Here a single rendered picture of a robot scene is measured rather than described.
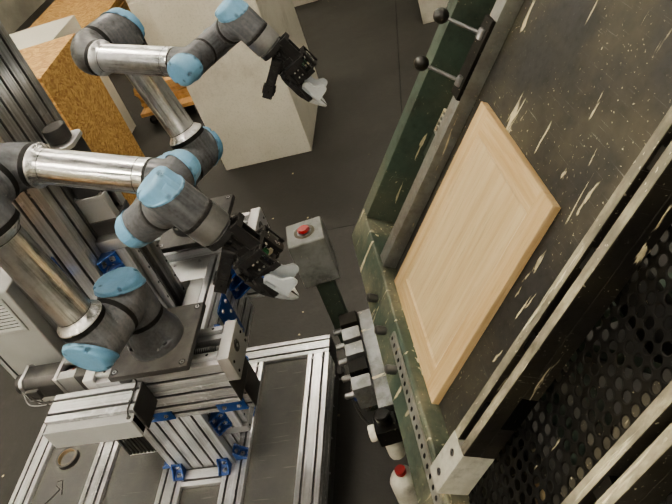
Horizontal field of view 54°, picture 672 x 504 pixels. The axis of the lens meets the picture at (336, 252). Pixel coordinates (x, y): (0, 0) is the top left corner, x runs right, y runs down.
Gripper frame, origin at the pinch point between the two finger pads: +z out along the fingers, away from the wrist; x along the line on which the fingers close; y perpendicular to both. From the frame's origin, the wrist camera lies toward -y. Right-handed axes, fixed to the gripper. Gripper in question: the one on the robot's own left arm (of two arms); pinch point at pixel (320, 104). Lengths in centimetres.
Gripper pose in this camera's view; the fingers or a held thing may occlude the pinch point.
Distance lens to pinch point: 181.5
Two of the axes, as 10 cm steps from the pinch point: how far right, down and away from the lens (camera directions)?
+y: 7.1, -4.9, -5.1
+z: 7.0, 5.6, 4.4
